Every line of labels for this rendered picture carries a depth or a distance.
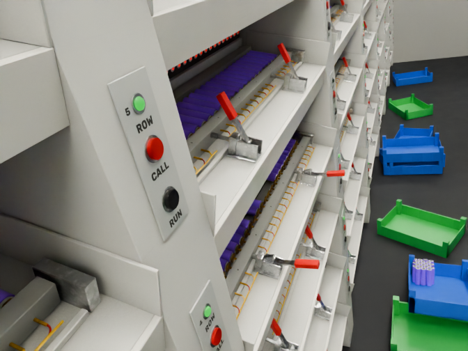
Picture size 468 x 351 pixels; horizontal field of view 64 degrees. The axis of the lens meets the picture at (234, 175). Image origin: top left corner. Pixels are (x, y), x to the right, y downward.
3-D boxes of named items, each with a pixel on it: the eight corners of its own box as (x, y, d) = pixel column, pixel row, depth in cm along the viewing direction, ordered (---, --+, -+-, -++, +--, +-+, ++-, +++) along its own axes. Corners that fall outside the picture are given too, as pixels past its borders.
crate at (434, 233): (465, 232, 164) (466, 217, 160) (446, 258, 153) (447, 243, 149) (398, 212, 185) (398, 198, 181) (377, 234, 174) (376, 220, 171)
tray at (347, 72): (359, 79, 150) (368, 43, 142) (335, 145, 103) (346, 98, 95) (309, 70, 156) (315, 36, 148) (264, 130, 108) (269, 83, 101)
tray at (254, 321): (329, 162, 95) (337, 128, 90) (248, 388, 48) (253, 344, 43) (254, 145, 101) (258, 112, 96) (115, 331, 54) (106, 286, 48)
